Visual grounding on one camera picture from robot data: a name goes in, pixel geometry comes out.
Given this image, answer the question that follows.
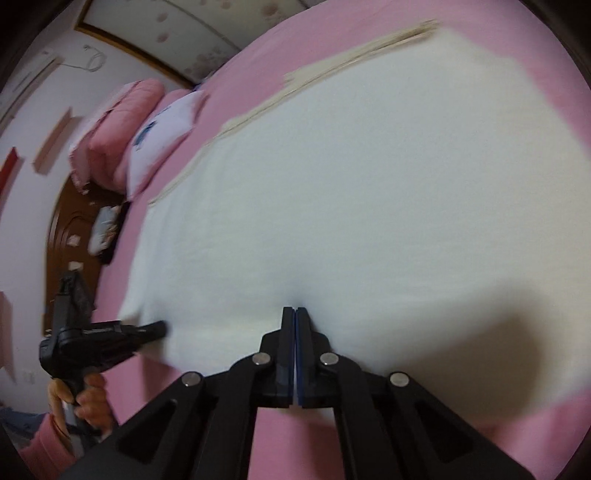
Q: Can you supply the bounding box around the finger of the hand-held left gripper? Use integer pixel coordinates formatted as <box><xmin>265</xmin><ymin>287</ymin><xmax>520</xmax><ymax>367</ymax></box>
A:
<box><xmin>120</xmin><ymin>320</ymin><xmax>168</xmax><ymax>354</ymax></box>

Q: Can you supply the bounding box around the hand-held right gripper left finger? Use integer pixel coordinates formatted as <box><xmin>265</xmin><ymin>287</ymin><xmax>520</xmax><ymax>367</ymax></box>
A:
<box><xmin>69</xmin><ymin>306</ymin><xmax>296</xmax><ymax>480</ymax></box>

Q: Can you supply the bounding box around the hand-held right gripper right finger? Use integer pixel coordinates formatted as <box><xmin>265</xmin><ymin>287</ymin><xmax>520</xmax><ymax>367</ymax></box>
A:
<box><xmin>294</xmin><ymin>306</ymin><xmax>536</xmax><ymax>480</ymax></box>

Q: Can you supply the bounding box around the white knit cardigan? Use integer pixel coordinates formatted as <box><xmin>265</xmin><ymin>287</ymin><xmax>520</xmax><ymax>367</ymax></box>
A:
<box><xmin>117</xmin><ymin>21</ymin><xmax>591</xmax><ymax>418</ymax></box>

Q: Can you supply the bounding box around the person's left forearm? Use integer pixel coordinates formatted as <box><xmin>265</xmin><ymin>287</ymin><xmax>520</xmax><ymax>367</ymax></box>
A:
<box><xmin>0</xmin><ymin>408</ymin><xmax>79</xmax><ymax>480</ymax></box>

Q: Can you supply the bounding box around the person's left hand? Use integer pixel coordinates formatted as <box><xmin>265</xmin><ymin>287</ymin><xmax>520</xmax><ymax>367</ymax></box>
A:
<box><xmin>48</xmin><ymin>371</ymin><xmax>116</xmax><ymax>438</ymax></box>

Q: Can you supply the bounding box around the wooden headboard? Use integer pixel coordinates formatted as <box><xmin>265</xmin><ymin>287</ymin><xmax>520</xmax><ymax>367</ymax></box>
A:
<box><xmin>44</xmin><ymin>175</ymin><xmax>125</xmax><ymax>337</ymax></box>

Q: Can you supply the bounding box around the black cloth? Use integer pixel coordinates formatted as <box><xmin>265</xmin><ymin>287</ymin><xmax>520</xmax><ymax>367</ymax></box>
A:
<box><xmin>104</xmin><ymin>200</ymin><xmax>132</xmax><ymax>266</ymax></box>

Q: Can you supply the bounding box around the grey patterned cloth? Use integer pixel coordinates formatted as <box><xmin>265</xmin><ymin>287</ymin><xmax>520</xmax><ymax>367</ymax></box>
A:
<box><xmin>88</xmin><ymin>205</ymin><xmax>118</xmax><ymax>257</ymax></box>

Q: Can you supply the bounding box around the pink lace-trimmed pillow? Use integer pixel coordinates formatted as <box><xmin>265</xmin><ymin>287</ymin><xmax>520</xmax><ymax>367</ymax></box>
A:
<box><xmin>68</xmin><ymin>79</ymin><xmax>153</xmax><ymax>195</ymax></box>

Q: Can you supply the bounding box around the white pillow with blue print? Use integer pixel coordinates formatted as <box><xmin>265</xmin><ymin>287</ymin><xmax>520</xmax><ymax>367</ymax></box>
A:
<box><xmin>124</xmin><ymin>90</ymin><xmax>206</xmax><ymax>201</ymax></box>

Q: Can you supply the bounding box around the pink folded quilt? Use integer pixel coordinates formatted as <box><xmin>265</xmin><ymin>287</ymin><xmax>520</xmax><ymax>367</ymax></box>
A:
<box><xmin>88</xmin><ymin>80</ymin><xmax>195</xmax><ymax>192</ymax></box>

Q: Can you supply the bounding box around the pink fleece bed blanket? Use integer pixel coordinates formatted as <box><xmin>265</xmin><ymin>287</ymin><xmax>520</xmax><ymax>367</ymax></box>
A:
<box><xmin>90</xmin><ymin>0</ymin><xmax>591</xmax><ymax>480</ymax></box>

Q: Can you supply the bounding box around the floral door wardrobe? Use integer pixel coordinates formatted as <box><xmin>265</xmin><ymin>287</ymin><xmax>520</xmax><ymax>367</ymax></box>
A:
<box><xmin>76</xmin><ymin>0</ymin><xmax>324</xmax><ymax>88</ymax></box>

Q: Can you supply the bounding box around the red wall shelf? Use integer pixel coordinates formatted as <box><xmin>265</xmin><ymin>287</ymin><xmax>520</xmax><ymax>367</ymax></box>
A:
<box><xmin>0</xmin><ymin>147</ymin><xmax>21</xmax><ymax>199</ymax></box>

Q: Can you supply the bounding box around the pink wooden wall shelf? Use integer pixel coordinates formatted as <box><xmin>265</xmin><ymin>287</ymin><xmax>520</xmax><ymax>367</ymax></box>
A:
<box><xmin>32</xmin><ymin>107</ymin><xmax>75</xmax><ymax>175</ymax></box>

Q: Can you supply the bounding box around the white wall cable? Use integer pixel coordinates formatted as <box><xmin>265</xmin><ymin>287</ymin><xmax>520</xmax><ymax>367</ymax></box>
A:
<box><xmin>65</xmin><ymin>44</ymin><xmax>107</xmax><ymax>72</ymax></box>

